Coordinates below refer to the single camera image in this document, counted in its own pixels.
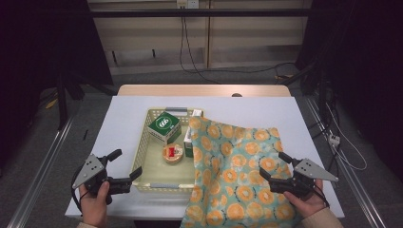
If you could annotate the white wall socket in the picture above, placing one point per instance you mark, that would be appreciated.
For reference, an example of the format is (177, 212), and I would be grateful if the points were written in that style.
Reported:
(187, 3)

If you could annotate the wooden table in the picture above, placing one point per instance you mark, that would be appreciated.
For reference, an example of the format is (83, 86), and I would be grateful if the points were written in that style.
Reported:
(190, 90)

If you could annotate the white power strip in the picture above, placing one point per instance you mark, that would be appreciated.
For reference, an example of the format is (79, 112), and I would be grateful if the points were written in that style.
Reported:
(334, 139)

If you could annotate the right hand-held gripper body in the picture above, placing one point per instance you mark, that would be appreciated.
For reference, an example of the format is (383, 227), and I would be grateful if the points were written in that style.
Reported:
(309, 171)

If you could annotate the white table sheet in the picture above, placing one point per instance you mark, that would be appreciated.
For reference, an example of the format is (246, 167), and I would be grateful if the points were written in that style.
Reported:
(126, 107)

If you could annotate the black horizontal bar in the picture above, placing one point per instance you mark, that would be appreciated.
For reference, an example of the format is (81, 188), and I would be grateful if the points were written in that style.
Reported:
(142, 13)

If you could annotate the pale yellow plastic basket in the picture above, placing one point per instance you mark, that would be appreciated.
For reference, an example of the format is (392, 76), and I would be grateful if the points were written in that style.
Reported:
(158, 174)

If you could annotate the small black stick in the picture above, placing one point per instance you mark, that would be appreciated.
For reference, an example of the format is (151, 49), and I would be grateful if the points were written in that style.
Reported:
(85, 134)

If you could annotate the person's right hand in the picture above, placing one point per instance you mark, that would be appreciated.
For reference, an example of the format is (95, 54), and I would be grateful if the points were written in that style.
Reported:
(309, 204)

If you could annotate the black metal stand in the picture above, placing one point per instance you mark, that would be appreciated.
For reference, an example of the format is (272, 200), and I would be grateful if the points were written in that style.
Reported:
(62, 101)

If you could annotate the green square box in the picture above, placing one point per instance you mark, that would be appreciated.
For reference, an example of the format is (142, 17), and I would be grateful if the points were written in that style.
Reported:
(164, 125)

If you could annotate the aluminium floor rail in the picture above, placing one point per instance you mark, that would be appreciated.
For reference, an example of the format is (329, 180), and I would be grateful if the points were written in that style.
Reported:
(351, 177)
(41, 171)

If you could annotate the orange-print teal fabric bag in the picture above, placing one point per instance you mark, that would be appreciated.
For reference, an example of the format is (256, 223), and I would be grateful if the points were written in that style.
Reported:
(234, 177)

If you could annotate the yellow floor marker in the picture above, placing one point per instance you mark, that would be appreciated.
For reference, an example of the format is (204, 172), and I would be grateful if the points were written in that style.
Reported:
(51, 103)

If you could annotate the black curtain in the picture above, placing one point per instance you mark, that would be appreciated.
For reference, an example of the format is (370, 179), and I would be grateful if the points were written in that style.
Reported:
(38, 47)
(364, 63)

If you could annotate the person's left hand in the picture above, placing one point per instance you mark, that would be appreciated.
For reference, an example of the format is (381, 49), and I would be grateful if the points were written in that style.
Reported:
(95, 209)

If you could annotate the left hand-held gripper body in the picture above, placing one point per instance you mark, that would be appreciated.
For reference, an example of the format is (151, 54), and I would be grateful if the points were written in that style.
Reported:
(92, 171)

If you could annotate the tall green white box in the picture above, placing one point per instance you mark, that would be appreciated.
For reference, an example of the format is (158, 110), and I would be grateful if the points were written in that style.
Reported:
(188, 148)

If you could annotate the round orange tin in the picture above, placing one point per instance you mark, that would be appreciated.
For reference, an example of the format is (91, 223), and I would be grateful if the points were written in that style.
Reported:
(172, 153)

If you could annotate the dark round table grommet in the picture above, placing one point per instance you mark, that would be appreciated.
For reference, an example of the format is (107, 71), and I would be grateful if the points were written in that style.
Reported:
(236, 95)

